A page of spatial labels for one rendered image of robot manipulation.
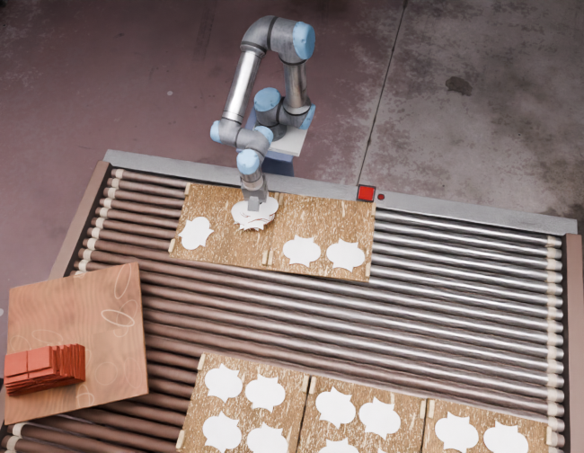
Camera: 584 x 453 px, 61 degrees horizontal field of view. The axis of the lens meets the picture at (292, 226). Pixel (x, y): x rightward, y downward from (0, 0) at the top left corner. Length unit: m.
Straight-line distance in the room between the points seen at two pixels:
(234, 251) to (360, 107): 1.83
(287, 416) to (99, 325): 0.76
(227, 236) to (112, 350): 0.62
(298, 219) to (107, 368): 0.92
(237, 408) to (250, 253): 0.60
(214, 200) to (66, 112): 2.06
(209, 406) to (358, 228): 0.90
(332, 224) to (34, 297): 1.20
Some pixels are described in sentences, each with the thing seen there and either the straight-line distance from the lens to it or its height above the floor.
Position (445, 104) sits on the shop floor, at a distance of 3.65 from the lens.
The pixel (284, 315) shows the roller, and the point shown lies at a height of 0.92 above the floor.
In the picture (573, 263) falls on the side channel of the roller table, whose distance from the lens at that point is 2.20.
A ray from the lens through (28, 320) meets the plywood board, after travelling 2.12.
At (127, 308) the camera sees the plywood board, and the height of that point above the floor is 1.04.
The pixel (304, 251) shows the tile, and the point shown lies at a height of 0.95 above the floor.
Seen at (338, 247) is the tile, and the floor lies 0.95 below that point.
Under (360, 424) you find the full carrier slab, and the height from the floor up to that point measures 0.94.
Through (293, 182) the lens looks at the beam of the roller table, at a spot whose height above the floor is 0.91.
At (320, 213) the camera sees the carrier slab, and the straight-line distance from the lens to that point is 2.07.
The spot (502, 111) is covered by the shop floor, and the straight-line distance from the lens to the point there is 3.72.
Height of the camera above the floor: 2.80
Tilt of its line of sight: 65 degrees down
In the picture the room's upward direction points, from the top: 8 degrees counter-clockwise
